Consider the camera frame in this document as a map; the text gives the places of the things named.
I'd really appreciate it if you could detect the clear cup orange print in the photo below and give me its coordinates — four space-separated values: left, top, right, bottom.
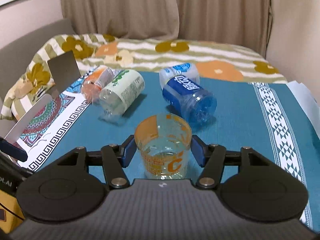
134 113 192 180

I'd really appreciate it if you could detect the orange label plastic cup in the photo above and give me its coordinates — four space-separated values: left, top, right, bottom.
81 66 114 103

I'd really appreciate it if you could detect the blue plastic cup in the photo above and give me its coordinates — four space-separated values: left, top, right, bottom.
162 75 217 126

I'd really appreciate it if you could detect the white cup blue label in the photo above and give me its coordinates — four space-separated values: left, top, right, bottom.
159 63 200 89

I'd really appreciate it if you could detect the teal patterned cloth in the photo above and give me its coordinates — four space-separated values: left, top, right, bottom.
17 72 319 231

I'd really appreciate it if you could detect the grey open laptop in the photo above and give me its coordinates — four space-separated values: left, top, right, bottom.
48 51 81 99

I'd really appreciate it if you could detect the floral striped duvet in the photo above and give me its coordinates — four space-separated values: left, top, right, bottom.
1 34 286 120

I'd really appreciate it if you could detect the grey headboard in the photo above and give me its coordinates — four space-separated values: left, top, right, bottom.
0 18 75 100

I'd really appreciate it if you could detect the beige curtain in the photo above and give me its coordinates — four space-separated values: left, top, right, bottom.
61 0 272 55

